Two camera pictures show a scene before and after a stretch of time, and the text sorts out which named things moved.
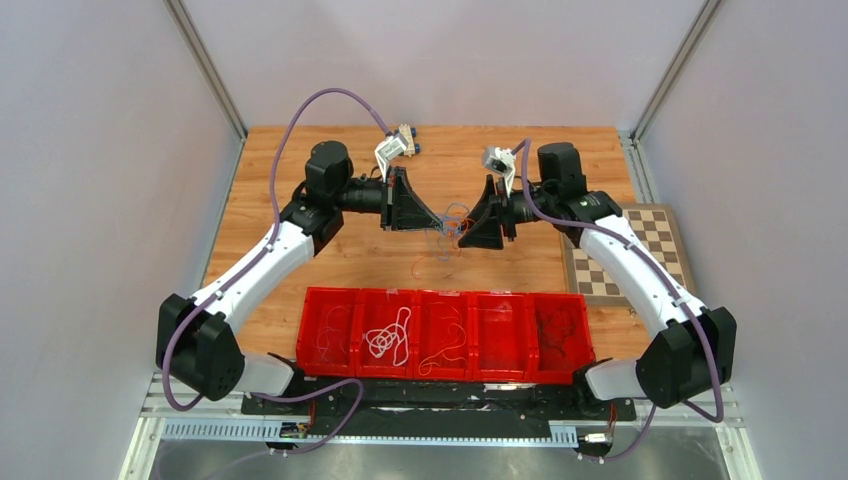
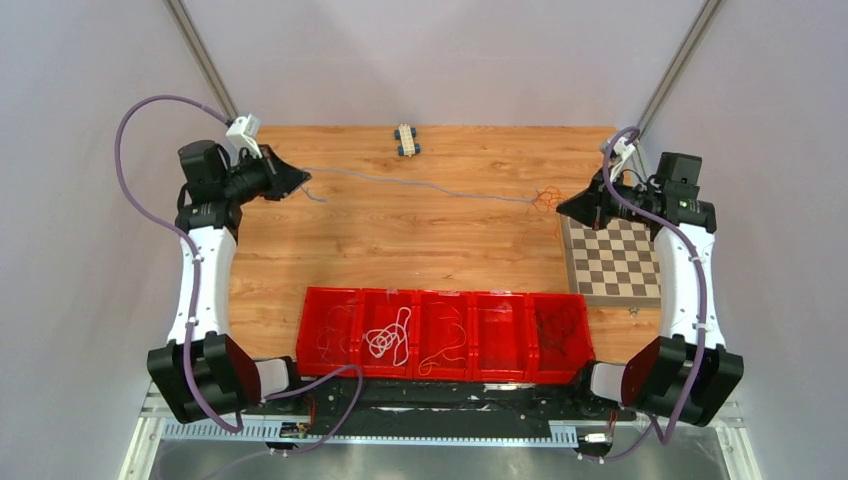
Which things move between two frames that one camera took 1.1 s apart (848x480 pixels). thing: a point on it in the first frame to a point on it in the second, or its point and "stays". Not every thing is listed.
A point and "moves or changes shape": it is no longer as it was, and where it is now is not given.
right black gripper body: x=503 y=210 to x=605 y=203
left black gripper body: x=392 y=199 to x=260 y=177
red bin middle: x=444 y=335 stays
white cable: x=393 y=334 stays
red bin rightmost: x=560 y=337 stays
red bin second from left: x=384 y=333 stays
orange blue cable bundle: x=444 y=243 moves or changes shape
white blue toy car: x=408 y=133 stays
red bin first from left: x=327 y=334 stays
